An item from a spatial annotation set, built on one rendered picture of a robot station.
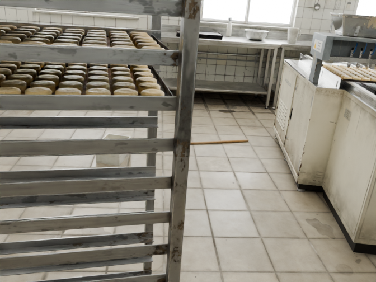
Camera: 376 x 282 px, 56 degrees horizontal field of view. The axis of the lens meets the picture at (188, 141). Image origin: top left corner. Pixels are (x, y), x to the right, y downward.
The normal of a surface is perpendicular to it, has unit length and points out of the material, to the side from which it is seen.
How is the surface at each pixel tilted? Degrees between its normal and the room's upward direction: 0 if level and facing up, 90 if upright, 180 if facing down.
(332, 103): 90
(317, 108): 90
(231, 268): 0
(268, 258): 0
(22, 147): 90
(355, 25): 115
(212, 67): 90
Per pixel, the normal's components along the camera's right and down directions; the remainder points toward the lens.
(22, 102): 0.22, 0.37
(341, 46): -0.07, 0.36
